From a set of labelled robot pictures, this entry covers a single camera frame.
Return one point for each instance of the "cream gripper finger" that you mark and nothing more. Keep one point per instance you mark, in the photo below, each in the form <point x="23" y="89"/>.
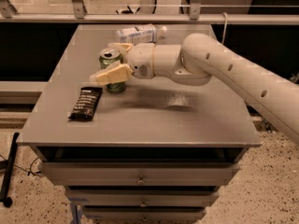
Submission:
<point x="115" y="73"/>
<point x="123" y="48"/>

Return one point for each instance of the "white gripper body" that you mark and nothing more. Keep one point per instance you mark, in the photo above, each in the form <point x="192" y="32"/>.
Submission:
<point x="140" y="61"/>

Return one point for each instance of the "green soda can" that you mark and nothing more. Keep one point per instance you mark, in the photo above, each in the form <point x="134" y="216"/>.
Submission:
<point x="107" y="57"/>

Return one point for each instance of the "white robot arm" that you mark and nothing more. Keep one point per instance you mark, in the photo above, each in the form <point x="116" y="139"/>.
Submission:
<point x="197" y="60"/>

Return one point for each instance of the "black rxbar chocolate bar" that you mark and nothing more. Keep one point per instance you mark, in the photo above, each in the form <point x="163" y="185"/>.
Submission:
<point x="86" y="103"/>

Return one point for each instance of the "clear plastic water bottle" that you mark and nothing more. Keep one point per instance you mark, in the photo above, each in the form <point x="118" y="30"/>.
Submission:
<point x="141" y="34"/>

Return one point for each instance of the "grey drawer cabinet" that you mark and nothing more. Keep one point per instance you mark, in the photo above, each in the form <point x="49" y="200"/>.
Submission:
<point x="152" y="121"/>

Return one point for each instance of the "top grey drawer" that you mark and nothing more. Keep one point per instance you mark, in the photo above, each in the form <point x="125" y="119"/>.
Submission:
<point x="138" y="174"/>

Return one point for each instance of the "grey drawer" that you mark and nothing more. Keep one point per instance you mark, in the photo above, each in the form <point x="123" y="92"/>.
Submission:
<point x="143" y="197"/>
<point x="151" y="213"/>
<point x="138" y="174"/>

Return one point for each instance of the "middle grey drawer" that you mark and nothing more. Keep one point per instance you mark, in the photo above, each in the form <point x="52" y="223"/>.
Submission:
<point x="143" y="197"/>

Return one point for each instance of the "bottom grey drawer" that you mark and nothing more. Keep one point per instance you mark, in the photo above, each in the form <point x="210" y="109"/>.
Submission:
<point x="151" y="213"/>

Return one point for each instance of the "black stand leg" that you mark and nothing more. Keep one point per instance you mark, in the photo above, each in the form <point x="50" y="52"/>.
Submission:
<point x="7" y="166"/>

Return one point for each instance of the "metal window rail frame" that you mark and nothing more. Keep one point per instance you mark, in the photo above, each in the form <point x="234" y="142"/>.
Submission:
<point x="263" y="12"/>

